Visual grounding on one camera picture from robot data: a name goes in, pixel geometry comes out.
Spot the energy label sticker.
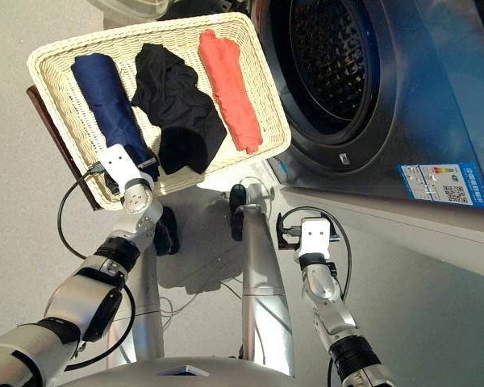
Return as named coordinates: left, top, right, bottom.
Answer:
left=395, top=162, right=484, bottom=210

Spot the dark brown wooden stand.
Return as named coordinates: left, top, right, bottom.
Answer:
left=26, top=85, right=102, bottom=211

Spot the orange-red cloth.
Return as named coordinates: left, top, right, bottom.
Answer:
left=197, top=28, right=264, bottom=154

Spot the black cloth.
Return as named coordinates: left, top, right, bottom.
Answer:
left=130, top=43, right=228, bottom=176

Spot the pale woven basket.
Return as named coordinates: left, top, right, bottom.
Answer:
left=26, top=11, right=293, bottom=213

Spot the grey washing machine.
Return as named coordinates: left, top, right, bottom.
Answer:
left=249, top=0, right=484, bottom=213

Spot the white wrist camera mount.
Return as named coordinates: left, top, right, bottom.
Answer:
left=98, top=144, right=154, bottom=190
left=298, top=217, right=332, bottom=259

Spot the round washing machine door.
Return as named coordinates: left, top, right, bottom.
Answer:
left=86, top=0, right=251, bottom=23

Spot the navy blue cloth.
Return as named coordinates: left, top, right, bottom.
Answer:
left=70, top=52, right=161, bottom=182

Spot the silver robot torso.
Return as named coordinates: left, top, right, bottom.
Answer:
left=60, top=356, right=303, bottom=387

